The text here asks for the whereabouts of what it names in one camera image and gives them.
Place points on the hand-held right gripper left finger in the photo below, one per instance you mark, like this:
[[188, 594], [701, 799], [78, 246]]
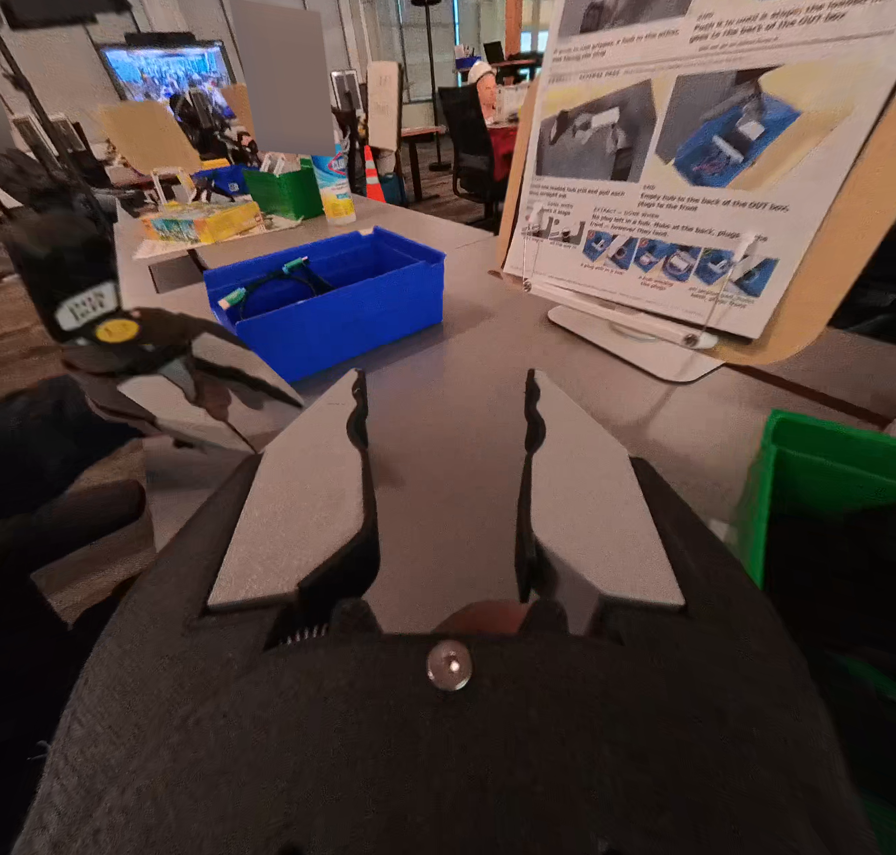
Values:
[[294, 519]]

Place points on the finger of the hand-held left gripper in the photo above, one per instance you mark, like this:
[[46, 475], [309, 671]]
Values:
[[175, 411], [245, 372]]

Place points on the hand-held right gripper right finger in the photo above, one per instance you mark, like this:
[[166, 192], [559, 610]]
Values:
[[602, 526]]

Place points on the blue plastic bin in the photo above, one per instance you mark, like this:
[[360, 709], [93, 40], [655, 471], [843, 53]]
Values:
[[350, 330]]

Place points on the green plastic bin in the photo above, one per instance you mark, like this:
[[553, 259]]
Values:
[[805, 463]]

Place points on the yellow snack box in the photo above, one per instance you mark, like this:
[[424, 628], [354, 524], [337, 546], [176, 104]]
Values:
[[203, 222]]

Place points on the cardboard sheet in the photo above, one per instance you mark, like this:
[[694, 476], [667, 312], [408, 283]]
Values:
[[147, 134]]

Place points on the small blue bin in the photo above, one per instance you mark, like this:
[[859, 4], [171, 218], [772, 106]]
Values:
[[224, 182]]

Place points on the white wipes canister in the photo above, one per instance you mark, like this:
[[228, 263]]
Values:
[[334, 183]]

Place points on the orange traffic cone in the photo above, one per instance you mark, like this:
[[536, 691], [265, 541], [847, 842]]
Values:
[[374, 176]]

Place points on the white handwritten sign board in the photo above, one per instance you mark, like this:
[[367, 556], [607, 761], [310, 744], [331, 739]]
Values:
[[383, 103]]

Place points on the black office chair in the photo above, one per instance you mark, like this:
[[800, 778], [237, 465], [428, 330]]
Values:
[[469, 141]]

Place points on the black floor lamp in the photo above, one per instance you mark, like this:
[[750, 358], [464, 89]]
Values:
[[428, 78]]

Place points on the printed instruction sheet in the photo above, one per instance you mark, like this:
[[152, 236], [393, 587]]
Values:
[[700, 190]]

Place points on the wooden document board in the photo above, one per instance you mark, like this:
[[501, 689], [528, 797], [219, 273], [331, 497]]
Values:
[[840, 260]]

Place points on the wall display screen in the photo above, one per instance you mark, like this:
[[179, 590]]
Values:
[[168, 71]]

